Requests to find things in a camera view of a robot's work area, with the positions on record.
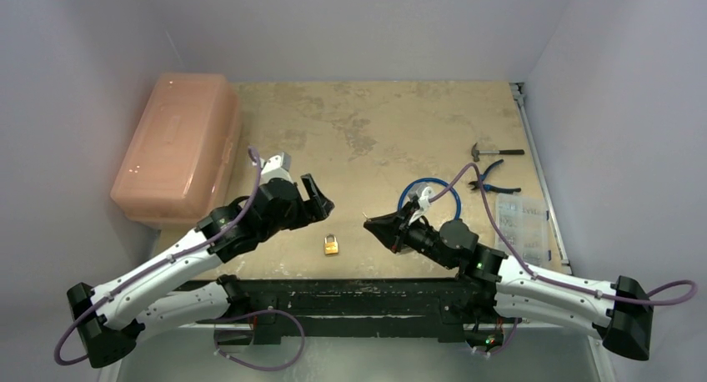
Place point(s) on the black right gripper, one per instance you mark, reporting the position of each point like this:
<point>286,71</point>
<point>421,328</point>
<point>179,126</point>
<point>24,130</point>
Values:
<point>402,231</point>

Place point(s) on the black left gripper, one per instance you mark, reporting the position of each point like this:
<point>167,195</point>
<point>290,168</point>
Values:
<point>315,209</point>

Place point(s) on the brass padlock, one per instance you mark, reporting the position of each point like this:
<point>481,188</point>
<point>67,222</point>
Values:
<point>330,245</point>

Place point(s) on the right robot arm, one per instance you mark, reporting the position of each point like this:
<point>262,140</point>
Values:
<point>616,313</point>

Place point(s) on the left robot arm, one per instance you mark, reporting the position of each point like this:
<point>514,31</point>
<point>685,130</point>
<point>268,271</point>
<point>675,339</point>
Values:
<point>109,318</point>

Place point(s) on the clear plastic parts box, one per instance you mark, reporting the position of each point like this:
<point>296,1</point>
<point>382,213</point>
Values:
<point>524,222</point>

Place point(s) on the pink plastic storage box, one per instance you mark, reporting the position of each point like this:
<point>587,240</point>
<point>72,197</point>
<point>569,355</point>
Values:
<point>180,159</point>

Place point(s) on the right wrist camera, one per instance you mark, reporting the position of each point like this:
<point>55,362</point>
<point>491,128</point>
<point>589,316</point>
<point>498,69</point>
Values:
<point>423,195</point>

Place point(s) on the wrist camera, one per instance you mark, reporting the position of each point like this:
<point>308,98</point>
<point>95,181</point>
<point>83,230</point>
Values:
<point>276,166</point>
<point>423,195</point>

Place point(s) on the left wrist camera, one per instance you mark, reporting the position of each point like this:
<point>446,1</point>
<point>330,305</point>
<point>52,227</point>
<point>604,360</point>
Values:
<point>276,166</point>

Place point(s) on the blue cable lock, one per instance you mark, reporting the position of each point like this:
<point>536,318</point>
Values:
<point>436,182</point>

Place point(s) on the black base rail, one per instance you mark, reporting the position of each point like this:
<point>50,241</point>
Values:
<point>435,308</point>

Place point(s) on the small black handled hammer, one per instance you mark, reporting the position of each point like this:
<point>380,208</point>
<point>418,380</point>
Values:
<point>476,152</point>

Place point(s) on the aluminium frame rail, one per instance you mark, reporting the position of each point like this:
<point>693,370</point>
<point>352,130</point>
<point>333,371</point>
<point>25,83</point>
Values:
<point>517,90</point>

